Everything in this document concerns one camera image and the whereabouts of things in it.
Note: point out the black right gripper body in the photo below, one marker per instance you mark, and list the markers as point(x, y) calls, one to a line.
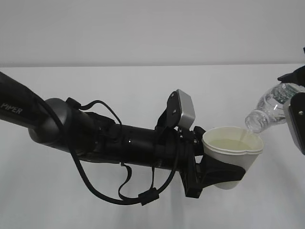
point(296, 77)

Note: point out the white paper cup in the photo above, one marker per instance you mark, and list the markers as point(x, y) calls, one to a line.
point(232, 145)

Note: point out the clear green-label water bottle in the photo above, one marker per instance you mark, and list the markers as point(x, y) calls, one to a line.
point(270, 109)

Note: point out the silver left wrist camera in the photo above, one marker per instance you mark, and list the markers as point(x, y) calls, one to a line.
point(179, 111)

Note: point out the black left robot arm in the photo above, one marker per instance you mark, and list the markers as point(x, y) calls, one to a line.
point(174, 144)

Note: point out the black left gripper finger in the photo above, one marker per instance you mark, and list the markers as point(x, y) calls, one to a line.
point(198, 140)
point(218, 173)

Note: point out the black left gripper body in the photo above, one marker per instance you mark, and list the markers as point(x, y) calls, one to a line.
point(187, 166)

